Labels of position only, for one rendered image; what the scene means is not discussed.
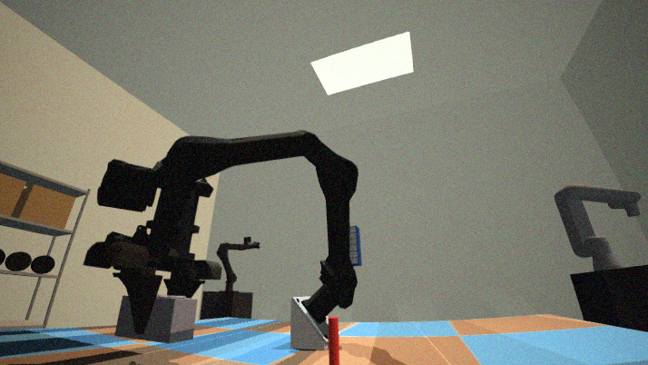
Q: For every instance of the dark red peg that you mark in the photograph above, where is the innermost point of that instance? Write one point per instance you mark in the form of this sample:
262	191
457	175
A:
333	341

